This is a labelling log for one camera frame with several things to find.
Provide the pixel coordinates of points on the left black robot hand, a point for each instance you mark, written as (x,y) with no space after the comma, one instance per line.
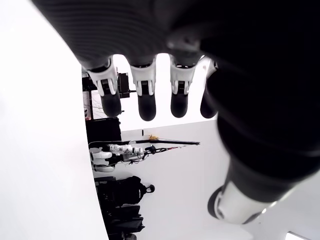
(225,37)

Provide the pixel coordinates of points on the black equipment rack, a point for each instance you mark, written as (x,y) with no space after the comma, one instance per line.
(123,82)

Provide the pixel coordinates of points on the black equipment case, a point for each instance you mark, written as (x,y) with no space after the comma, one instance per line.
(103,130)

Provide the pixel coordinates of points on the white silver humanoid robot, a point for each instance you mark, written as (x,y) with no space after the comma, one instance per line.
(100,156)

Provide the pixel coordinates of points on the black backpack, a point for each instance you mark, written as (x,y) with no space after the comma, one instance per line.
(122,192)

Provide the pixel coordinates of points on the black duffel bag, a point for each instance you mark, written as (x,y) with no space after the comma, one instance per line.
(125,220)

